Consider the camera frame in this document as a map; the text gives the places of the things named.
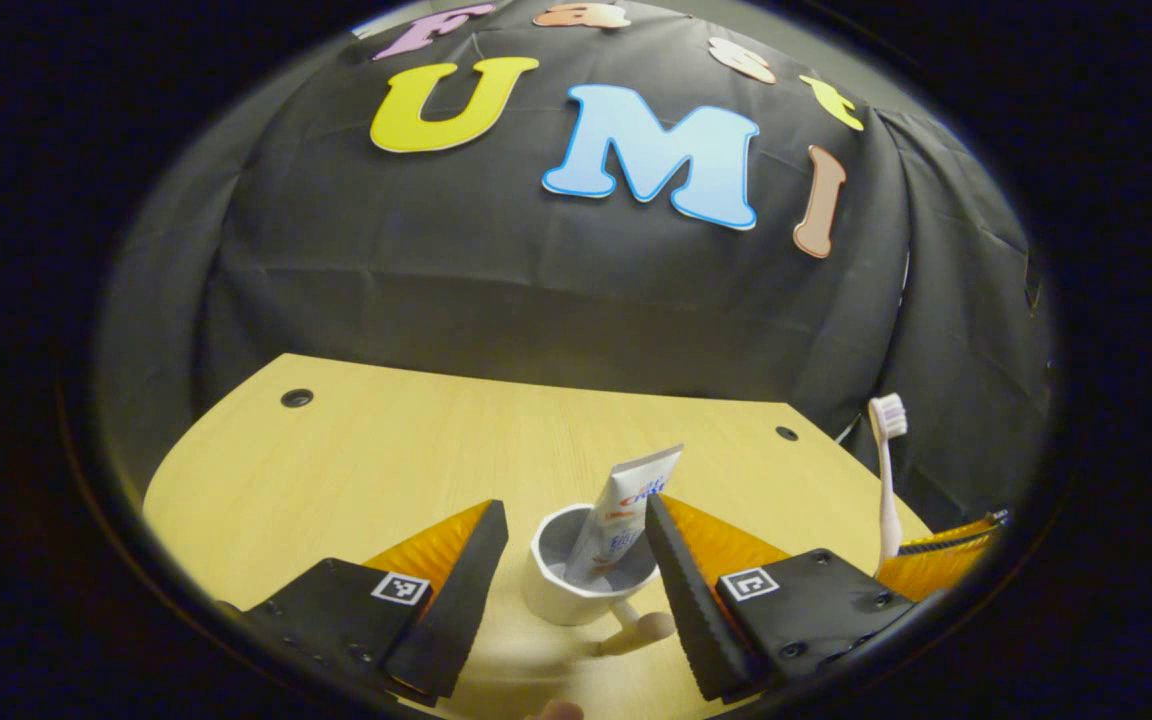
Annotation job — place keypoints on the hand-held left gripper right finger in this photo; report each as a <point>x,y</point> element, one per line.
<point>691,610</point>

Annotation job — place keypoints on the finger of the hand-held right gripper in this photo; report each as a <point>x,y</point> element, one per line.
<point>936,570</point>
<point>971,525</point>

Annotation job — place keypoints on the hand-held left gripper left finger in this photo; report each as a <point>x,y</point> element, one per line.
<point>461,610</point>

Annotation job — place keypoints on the pink toothbrush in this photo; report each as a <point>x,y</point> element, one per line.
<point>888,470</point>

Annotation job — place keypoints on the white toothpaste tube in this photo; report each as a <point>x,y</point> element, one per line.
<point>626,500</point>

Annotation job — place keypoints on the light wooden desktop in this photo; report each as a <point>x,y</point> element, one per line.
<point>386,450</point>

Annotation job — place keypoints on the black backdrop cloth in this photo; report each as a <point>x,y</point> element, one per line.
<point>536,280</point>

